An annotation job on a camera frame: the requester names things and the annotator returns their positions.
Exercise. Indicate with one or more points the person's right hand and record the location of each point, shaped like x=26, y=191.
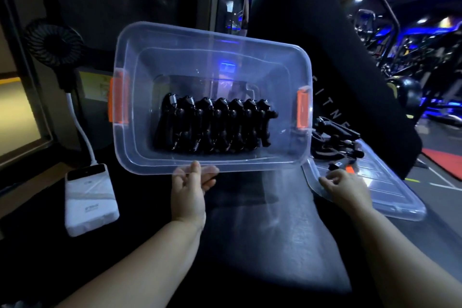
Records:
x=348, y=192

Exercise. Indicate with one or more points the person's left hand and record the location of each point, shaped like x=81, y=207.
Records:
x=187, y=203

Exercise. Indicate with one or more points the person's right thumb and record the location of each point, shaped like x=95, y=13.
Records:
x=326, y=184

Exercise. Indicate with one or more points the person's left thumb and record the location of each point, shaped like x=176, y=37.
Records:
x=195, y=174

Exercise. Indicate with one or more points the clear box with orange latches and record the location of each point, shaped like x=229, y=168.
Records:
x=216, y=62

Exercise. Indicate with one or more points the person's right forearm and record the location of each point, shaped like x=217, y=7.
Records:
x=400, y=261

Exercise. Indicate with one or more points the person's left forearm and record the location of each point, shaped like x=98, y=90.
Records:
x=144, y=268

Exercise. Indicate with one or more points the heap of black hand grippers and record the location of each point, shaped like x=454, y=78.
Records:
x=334, y=140

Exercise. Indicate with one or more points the row of black hand grippers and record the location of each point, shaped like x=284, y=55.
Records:
x=216, y=127

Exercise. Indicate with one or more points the clear plastic box lid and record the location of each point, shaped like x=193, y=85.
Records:
x=389, y=188

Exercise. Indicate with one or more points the white power bank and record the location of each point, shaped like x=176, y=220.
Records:
x=91, y=203

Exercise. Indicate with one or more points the black padded bench backrest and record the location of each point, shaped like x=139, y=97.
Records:
x=346, y=66

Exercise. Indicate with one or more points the black weight ball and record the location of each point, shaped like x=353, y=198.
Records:
x=406, y=93

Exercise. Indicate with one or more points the red floor mat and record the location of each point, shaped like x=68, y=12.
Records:
x=445, y=161

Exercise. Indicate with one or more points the yellow paper label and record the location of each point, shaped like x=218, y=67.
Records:
x=94, y=85

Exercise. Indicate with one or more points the gym machines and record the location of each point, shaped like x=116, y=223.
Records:
x=429, y=51

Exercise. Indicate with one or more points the small black fan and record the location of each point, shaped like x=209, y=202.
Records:
x=54, y=44

